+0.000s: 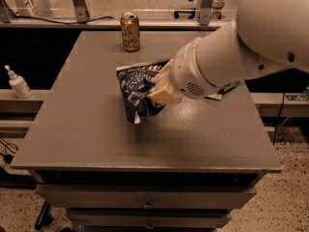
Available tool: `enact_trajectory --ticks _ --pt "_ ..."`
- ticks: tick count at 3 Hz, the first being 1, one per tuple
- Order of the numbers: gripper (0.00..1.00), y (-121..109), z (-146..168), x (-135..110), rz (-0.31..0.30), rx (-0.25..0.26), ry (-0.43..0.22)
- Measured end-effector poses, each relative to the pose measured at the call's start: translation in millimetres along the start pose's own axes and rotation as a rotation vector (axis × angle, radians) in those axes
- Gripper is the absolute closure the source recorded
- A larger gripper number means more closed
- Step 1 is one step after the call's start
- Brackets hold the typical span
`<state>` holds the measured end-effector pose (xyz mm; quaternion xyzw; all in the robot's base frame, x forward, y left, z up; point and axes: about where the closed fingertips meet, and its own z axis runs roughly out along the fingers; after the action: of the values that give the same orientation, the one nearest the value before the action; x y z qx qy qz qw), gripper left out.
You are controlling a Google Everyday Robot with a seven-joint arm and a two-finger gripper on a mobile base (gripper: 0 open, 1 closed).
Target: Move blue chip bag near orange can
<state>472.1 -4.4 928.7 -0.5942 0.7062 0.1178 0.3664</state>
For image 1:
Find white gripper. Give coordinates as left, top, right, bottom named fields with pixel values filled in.
left=147, top=38, right=218, bottom=104

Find blue chip bag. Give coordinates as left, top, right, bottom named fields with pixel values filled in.
left=116, top=60, right=168, bottom=124

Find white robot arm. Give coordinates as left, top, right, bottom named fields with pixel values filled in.
left=148, top=0, right=309, bottom=104

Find green chip bag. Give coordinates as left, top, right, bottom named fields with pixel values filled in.
left=208, top=81, right=239, bottom=101

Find orange soda can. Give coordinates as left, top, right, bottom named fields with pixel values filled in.
left=121, top=12, right=140, bottom=52

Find grey drawer cabinet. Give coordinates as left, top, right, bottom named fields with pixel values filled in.
left=13, top=31, right=281, bottom=232

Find metal drawer knob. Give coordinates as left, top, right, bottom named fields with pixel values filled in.
left=143, top=201, right=153, bottom=210

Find white pump bottle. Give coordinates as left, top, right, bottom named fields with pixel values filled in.
left=5, top=65, right=32, bottom=99

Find black cables at left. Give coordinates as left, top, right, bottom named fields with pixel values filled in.
left=0, top=137, right=19, bottom=166

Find black cable on ledge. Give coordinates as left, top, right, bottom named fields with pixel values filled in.
left=6, top=7, right=114, bottom=25

